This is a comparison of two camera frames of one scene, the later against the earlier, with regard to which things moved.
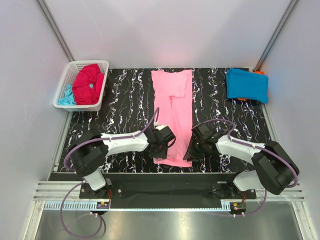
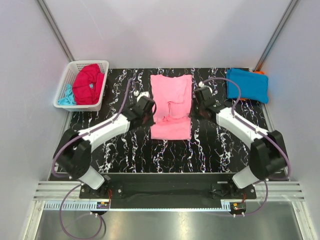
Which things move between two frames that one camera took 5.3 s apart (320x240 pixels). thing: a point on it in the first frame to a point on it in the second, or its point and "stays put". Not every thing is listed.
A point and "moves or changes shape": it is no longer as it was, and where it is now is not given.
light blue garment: x=68 y=99 stays put
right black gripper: x=191 y=154 to x=196 y=102
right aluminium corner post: x=278 y=30 stays put
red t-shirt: x=87 y=84 stays put
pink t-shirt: x=173 y=102 moves or changes shape
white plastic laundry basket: x=71 y=70 stays put
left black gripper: x=161 y=155 to x=150 y=122
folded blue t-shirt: x=243 y=84 stays put
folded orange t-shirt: x=261 y=72 stays put
